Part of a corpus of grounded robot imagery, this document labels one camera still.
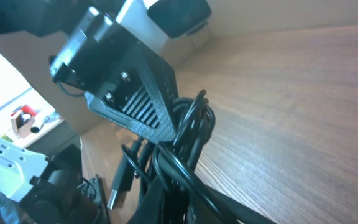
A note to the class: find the red tape dispenser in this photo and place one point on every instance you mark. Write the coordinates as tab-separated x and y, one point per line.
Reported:
22	120

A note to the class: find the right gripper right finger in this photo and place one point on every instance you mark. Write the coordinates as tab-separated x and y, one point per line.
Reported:
228	208

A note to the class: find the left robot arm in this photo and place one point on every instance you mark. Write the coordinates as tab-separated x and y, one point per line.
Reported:
153	24

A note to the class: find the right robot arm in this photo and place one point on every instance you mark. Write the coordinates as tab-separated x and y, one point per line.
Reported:
50	191

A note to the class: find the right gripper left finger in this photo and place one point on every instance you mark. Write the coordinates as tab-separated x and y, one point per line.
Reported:
149	210

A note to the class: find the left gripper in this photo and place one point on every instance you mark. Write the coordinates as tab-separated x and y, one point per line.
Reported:
125	81

